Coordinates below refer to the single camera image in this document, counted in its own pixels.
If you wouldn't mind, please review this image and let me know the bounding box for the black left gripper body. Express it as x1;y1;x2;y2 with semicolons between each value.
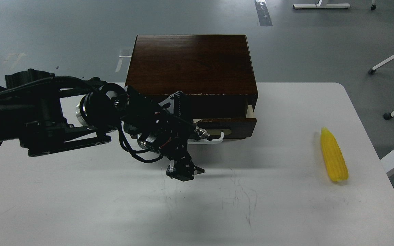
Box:
116;86;197;168

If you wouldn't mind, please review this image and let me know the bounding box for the wooden drawer with white handle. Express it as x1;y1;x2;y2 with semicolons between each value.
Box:
188;105;257;145

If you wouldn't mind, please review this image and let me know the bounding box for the yellow corn cob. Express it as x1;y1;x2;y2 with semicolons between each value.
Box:
320;127;349;182

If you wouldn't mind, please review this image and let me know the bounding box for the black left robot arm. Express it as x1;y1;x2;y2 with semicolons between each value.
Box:
0;69;213;181

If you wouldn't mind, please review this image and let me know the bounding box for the dark wooden drawer cabinet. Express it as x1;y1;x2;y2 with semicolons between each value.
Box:
126;35;258;119

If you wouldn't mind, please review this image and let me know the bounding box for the white floor tape mark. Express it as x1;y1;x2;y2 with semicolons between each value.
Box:
115;47;133;73

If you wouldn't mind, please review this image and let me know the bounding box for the grey floor tape strip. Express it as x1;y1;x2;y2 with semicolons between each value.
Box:
254;0;273;27

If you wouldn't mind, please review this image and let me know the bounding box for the white desk leg base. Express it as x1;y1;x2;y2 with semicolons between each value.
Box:
292;0;351;10

